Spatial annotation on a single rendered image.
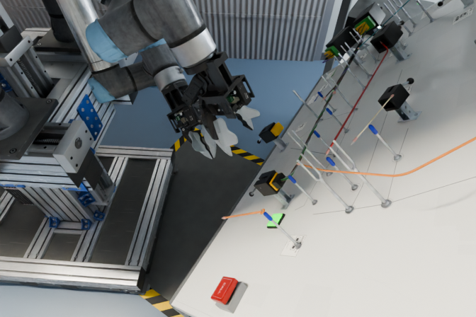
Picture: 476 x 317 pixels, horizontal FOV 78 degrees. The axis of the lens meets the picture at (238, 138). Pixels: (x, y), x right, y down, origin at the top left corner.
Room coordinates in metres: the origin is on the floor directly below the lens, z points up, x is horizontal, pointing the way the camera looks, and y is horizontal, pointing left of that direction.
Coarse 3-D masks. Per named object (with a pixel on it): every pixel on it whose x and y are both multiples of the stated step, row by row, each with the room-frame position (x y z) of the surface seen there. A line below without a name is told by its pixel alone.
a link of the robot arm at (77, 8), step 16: (64, 0) 0.70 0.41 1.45; (80, 0) 0.71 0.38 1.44; (64, 16) 0.69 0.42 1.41; (80, 16) 0.69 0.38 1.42; (96, 16) 0.72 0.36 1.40; (80, 32) 0.67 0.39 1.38; (80, 48) 0.66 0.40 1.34; (96, 64) 0.64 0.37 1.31; (112, 64) 0.65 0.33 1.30; (96, 80) 0.62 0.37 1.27; (112, 80) 0.63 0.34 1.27; (128, 80) 0.65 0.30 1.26; (96, 96) 0.59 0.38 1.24; (112, 96) 0.61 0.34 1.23
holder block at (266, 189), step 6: (264, 174) 0.41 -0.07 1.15; (270, 174) 0.39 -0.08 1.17; (258, 180) 0.40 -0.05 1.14; (264, 180) 0.38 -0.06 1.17; (270, 180) 0.37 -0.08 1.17; (258, 186) 0.38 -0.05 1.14; (264, 186) 0.37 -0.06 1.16; (270, 186) 0.36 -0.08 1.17; (264, 192) 0.37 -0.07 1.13; (270, 192) 0.36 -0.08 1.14; (276, 192) 0.35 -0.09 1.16
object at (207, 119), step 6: (204, 108) 0.42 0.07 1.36; (204, 114) 0.41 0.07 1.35; (210, 114) 0.42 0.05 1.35; (204, 120) 0.41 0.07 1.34; (210, 120) 0.41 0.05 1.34; (204, 126) 0.40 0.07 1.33; (210, 126) 0.40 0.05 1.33; (210, 132) 0.40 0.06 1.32; (216, 132) 0.40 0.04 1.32; (216, 138) 0.39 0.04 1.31
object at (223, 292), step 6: (222, 282) 0.17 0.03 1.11; (228, 282) 0.16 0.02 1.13; (234, 282) 0.16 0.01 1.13; (216, 288) 0.16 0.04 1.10; (222, 288) 0.16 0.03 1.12; (228, 288) 0.15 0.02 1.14; (234, 288) 0.16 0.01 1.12; (216, 294) 0.15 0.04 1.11; (222, 294) 0.14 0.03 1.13; (228, 294) 0.14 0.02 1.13; (216, 300) 0.13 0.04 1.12; (222, 300) 0.13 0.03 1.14; (228, 300) 0.13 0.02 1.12
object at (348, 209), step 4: (304, 156) 0.31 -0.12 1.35; (308, 160) 0.31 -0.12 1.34; (300, 164) 0.30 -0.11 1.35; (304, 168) 0.29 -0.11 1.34; (316, 168) 0.30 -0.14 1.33; (308, 172) 0.29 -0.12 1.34; (312, 176) 0.28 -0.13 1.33; (320, 176) 0.29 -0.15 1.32; (320, 180) 0.28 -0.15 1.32; (324, 184) 0.28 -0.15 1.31; (328, 188) 0.27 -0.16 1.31; (332, 192) 0.27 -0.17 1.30; (336, 196) 0.26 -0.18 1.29; (340, 200) 0.26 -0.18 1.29; (344, 204) 0.25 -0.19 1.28; (348, 208) 0.25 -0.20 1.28; (352, 208) 0.25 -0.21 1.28; (348, 212) 0.24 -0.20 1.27
